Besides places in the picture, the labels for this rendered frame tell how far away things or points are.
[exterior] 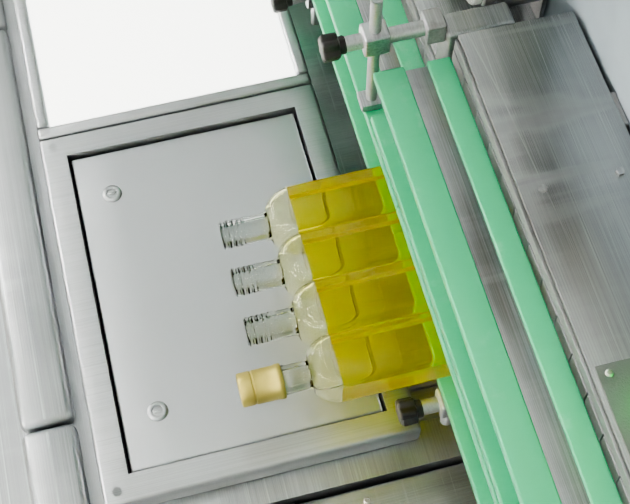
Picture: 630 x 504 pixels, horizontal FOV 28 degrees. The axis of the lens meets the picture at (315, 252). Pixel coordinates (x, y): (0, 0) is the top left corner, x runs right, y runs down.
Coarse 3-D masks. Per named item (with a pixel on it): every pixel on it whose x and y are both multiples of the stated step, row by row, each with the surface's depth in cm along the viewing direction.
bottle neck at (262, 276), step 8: (256, 264) 127; (264, 264) 127; (272, 264) 127; (232, 272) 127; (240, 272) 127; (248, 272) 127; (256, 272) 127; (264, 272) 127; (272, 272) 127; (232, 280) 129; (240, 280) 126; (248, 280) 126; (256, 280) 127; (264, 280) 127; (272, 280) 127; (280, 280) 127; (240, 288) 126; (248, 288) 127; (256, 288) 127; (264, 288) 127
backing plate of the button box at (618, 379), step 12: (624, 360) 106; (600, 372) 106; (612, 372) 105; (624, 372) 106; (612, 384) 105; (624, 384) 105; (612, 396) 105; (624, 396) 105; (612, 408) 104; (624, 408) 104; (624, 420) 104; (624, 432) 103
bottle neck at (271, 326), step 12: (276, 312) 124; (288, 312) 124; (252, 324) 123; (264, 324) 123; (276, 324) 124; (288, 324) 124; (252, 336) 123; (264, 336) 124; (276, 336) 124; (288, 336) 125
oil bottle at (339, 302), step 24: (384, 264) 125; (408, 264) 125; (312, 288) 124; (336, 288) 124; (360, 288) 124; (384, 288) 124; (408, 288) 124; (312, 312) 123; (336, 312) 122; (360, 312) 122; (384, 312) 123; (408, 312) 124; (312, 336) 123
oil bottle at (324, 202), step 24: (288, 192) 130; (312, 192) 130; (336, 192) 130; (360, 192) 130; (384, 192) 130; (264, 216) 130; (288, 216) 128; (312, 216) 128; (336, 216) 128; (360, 216) 129
